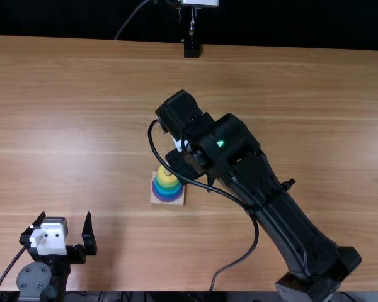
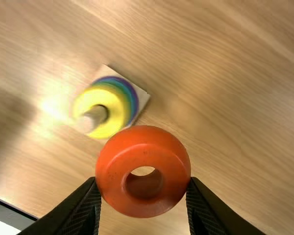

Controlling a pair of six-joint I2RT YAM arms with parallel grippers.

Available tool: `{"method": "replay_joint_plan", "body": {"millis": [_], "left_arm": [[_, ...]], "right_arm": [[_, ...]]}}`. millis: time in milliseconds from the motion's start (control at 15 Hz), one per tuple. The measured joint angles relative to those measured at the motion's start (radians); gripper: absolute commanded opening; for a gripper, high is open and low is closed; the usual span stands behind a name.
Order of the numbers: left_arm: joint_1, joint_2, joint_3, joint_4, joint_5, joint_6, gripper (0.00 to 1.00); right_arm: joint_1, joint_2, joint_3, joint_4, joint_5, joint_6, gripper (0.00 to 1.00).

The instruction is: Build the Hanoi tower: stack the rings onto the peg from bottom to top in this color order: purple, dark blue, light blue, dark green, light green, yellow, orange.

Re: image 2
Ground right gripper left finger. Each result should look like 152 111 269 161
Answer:
16 176 102 235

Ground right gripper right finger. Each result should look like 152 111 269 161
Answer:
185 176 267 235

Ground orange ring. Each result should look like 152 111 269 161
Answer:
95 125 192 219

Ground wooden peg base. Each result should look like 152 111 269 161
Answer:
84 64 151 136

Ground yellow ring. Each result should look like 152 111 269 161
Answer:
72 87 128 141

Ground light green ring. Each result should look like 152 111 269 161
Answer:
92 82 131 128

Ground dark green ring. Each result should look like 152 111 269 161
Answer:
93 80 133 124

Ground light blue ring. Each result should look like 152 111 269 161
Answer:
94 79 136 122

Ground dark blue ring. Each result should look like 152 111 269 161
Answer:
95 77 138 119

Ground purple ring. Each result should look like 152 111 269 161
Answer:
97 75 140 118

